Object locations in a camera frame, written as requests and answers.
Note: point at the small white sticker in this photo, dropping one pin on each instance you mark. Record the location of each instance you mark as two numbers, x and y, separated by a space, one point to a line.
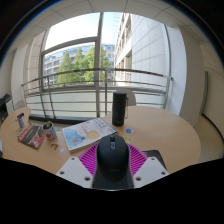
62 150

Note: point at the white chair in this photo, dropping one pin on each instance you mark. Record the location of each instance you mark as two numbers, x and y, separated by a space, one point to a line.
20 104
131 98

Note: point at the red magazine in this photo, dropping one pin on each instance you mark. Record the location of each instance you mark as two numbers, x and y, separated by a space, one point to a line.
31 136

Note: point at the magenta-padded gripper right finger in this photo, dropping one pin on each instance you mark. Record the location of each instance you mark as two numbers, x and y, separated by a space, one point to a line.
150 169

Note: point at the white mug with plant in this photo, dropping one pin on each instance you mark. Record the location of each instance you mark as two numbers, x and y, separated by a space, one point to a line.
50 132

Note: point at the black drink bottle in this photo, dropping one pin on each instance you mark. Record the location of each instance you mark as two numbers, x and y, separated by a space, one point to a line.
119 108

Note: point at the black computer mouse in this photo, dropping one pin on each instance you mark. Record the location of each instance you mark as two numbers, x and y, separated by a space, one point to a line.
113 160

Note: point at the metal balcony railing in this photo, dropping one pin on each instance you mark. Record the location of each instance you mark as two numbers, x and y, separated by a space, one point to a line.
140 71

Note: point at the black office printer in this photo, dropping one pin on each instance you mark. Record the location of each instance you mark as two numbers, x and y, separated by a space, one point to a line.
5 106

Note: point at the light blue picture book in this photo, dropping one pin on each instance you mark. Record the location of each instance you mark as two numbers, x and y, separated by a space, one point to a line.
85 133

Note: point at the small blue sticker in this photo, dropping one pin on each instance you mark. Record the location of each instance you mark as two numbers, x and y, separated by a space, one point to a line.
130 130

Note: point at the black printed mouse pad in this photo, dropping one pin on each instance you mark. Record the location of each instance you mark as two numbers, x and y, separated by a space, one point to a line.
156 154

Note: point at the yellow sticker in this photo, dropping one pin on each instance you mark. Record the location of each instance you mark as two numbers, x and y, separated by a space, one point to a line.
127 139

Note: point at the brown sticker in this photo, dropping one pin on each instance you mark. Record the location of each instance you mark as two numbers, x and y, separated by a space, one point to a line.
54 145

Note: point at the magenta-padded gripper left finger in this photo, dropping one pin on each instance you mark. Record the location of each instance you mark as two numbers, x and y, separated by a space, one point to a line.
75 169

